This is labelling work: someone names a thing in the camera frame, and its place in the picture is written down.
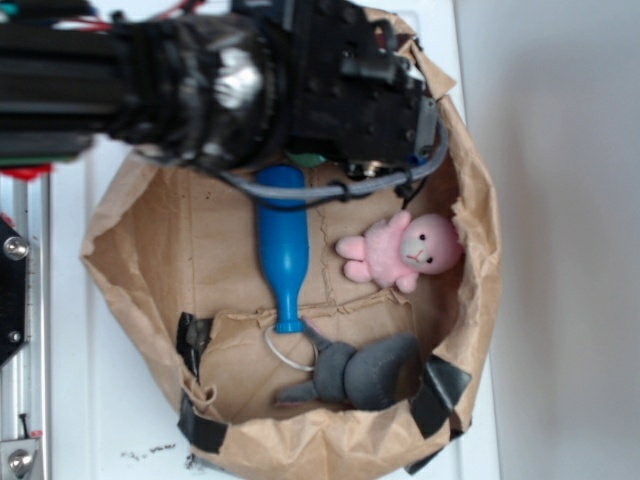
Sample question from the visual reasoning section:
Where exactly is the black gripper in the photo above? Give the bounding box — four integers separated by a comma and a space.
286, 1, 437, 165

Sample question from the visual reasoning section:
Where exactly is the green textured ball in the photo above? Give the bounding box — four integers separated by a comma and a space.
286, 151, 326, 168

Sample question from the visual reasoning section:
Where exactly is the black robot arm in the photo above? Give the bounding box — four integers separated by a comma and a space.
1, 1, 436, 175

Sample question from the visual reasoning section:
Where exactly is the blue plastic bottle toy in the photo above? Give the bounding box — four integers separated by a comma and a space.
254, 166, 312, 335

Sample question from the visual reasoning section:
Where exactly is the pink plush bunny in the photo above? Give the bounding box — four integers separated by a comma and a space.
336, 210, 463, 293

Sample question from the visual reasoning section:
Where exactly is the brown paper bag container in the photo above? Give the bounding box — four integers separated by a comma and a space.
81, 7, 502, 479

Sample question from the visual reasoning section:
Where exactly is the grey plush animal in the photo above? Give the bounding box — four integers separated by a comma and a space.
276, 323, 418, 411

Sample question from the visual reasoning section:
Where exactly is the white plastic tray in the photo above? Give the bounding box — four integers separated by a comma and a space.
45, 1, 501, 479

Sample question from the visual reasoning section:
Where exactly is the grey braided cable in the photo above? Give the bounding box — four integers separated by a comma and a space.
219, 117, 449, 210

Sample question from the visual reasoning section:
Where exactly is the silver key ring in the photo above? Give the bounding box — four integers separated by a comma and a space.
264, 324, 321, 373

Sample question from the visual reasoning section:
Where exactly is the aluminium frame rail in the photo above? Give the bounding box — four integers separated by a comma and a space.
1, 176, 51, 479

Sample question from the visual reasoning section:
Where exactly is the black metal bracket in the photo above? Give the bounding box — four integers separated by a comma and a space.
0, 214, 30, 367

